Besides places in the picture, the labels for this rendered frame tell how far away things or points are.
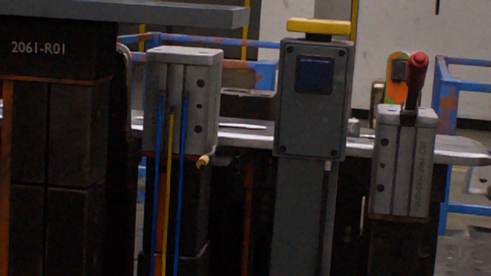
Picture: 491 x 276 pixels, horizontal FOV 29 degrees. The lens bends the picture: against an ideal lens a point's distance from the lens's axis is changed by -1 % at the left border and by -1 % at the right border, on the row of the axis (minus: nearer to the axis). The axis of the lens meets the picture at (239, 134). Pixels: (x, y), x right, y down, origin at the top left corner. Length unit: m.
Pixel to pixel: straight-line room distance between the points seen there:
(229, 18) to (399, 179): 0.31
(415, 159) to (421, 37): 7.98
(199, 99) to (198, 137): 0.04
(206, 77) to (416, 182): 0.26
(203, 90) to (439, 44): 8.01
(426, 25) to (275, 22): 1.40
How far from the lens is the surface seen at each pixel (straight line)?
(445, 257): 1.89
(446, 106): 2.99
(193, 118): 1.09
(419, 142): 1.09
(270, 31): 9.16
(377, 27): 9.07
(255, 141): 1.21
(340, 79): 0.91
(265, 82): 3.08
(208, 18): 0.89
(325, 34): 0.93
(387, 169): 1.09
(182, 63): 1.09
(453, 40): 9.06
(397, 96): 1.41
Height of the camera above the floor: 1.19
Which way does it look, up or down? 9 degrees down
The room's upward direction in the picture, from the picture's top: 4 degrees clockwise
